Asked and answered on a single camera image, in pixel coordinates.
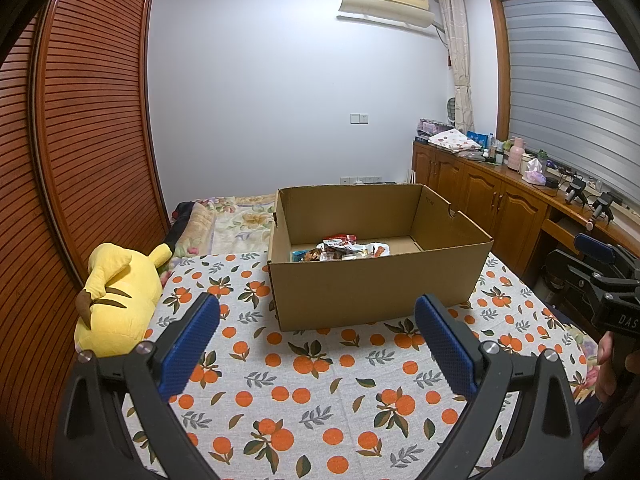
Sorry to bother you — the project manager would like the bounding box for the louvered wooden wardrobe door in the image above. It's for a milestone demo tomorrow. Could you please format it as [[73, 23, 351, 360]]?
[[0, 10, 87, 480], [32, 0, 171, 286]]

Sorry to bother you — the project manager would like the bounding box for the yellow plush toy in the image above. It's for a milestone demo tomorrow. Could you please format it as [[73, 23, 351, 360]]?
[[74, 242, 173, 358]]

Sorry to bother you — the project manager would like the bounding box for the cardboard box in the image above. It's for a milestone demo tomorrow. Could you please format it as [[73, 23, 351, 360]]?
[[266, 183, 494, 332]]

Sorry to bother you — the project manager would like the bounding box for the orange-print bedsheet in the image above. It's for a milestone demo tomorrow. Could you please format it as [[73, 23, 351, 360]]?
[[120, 250, 591, 480]]

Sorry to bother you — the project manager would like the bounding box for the wooden window frame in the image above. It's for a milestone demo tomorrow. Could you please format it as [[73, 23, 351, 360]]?
[[487, 0, 516, 143]]

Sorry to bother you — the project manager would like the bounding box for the folded floral cloth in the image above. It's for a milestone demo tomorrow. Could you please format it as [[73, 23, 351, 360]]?
[[429, 129, 483, 153]]

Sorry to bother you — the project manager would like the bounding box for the floral blanket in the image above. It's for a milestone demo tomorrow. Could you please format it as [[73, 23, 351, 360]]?
[[172, 194, 278, 258]]

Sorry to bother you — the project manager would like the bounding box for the patterned beige curtain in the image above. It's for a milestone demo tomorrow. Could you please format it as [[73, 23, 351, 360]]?
[[436, 0, 475, 133]]

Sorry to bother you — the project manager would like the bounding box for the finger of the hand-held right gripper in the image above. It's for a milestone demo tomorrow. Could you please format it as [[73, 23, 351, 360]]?
[[545, 247, 603, 307], [573, 232, 620, 267]]

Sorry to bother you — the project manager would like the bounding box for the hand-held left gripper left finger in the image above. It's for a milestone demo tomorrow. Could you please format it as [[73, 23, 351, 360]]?
[[52, 292, 222, 480]]

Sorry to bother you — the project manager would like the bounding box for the dark cloth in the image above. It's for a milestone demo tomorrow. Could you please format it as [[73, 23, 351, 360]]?
[[165, 201, 198, 256]]

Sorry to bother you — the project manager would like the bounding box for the pink bottle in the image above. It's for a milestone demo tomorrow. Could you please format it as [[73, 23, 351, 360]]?
[[507, 137, 526, 171]]

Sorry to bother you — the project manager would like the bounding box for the wooden cabinet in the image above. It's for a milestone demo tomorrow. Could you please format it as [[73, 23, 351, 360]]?
[[411, 140, 640, 281]]

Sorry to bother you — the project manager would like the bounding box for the large silver packet red label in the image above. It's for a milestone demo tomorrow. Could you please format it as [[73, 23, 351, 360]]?
[[322, 234, 362, 252]]

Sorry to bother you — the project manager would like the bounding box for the person's right hand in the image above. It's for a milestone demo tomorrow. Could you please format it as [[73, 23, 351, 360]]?
[[596, 331, 622, 405]]

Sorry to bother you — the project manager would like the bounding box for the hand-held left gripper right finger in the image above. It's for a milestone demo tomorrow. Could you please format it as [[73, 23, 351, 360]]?
[[415, 294, 586, 480]]

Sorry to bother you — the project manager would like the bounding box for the grey window blind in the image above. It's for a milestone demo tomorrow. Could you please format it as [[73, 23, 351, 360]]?
[[500, 0, 640, 196]]

